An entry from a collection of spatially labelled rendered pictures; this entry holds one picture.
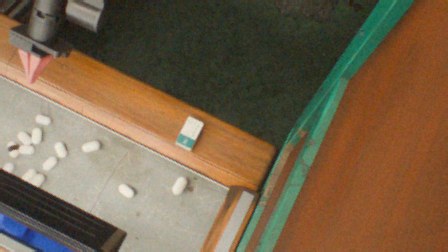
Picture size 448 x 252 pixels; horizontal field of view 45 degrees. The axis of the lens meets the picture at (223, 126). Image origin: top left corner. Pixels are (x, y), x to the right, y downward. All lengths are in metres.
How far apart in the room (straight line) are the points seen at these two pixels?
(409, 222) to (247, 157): 0.90
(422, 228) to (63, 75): 1.03
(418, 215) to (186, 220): 0.92
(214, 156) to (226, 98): 0.85
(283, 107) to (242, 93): 0.15
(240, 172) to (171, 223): 0.17
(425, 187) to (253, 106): 1.73
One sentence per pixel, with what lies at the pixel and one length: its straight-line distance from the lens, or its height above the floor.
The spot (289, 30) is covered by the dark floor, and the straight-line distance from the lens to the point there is 2.06.
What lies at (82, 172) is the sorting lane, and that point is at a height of 0.74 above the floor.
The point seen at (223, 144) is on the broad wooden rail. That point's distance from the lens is 1.11.
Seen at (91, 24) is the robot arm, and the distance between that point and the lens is 1.01.
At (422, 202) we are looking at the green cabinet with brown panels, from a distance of 0.22.
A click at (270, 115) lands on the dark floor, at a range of 1.94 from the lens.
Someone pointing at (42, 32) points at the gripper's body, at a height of 0.93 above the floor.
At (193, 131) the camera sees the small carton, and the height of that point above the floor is 0.78.
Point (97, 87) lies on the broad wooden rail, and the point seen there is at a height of 0.76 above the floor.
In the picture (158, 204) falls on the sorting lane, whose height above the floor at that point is 0.74.
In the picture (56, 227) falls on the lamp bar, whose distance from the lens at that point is 0.76.
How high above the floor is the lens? 1.85
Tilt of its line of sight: 75 degrees down
